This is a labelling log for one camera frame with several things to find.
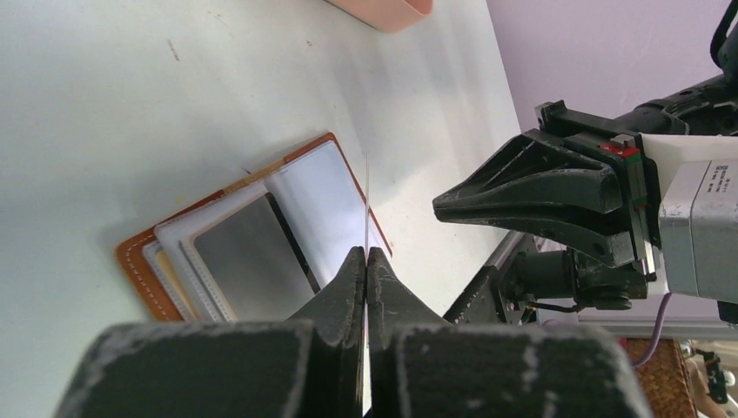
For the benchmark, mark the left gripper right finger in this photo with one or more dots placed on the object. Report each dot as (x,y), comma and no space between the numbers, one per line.
(424,366)

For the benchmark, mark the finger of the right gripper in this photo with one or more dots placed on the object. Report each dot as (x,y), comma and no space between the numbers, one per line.
(534,172)
(602,237)

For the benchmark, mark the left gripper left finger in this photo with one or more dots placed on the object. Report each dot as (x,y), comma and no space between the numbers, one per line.
(309,365)

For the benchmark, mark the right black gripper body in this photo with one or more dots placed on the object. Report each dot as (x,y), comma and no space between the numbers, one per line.
(611,142)

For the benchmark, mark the brown leather card holder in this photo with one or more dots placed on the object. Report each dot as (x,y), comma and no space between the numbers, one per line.
(319,196)

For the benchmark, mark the pink oval tray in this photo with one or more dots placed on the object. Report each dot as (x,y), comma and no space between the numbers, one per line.
(389,16)

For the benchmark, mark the dark card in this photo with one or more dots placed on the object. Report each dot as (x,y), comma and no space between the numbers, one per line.
(253,262)

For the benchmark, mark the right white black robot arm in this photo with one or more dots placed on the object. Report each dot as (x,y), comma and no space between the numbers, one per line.
(571,274)

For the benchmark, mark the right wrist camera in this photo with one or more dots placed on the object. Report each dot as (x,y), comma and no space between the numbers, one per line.
(697,215)

